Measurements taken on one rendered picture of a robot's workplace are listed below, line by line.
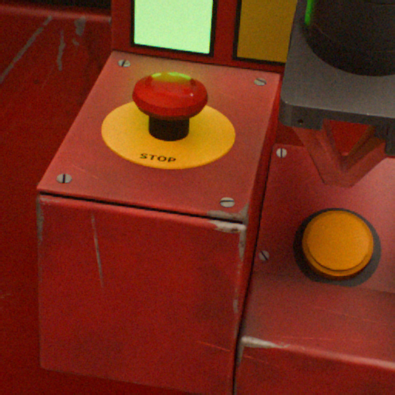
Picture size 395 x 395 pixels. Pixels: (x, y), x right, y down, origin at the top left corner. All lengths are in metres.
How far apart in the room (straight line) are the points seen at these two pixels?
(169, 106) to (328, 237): 0.12
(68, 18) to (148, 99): 0.20
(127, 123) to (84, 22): 0.17
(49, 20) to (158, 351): 0.26
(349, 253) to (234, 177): 0.09
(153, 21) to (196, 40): 0.03
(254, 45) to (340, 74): 0.17
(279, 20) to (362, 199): 0.11
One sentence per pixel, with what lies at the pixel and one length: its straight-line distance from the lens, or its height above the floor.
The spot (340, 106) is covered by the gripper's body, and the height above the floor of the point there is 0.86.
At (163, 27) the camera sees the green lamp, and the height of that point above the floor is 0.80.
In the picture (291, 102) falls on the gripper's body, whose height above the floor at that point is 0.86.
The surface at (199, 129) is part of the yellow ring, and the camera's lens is 0.56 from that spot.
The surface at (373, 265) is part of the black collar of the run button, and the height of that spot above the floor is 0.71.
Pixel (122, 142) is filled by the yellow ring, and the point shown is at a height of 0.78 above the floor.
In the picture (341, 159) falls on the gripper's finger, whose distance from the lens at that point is 0.53.
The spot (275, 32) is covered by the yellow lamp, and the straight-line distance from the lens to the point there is 0.61.
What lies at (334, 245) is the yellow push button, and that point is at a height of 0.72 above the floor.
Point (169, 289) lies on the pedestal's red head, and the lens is 0.53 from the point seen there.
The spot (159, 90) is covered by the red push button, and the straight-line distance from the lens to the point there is 0.53.
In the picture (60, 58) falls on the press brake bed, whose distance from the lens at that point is 0.73.
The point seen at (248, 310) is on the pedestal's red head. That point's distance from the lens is 0.56.
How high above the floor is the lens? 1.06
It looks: 34 degrees down
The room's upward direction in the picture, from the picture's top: 4 degrees clockwise
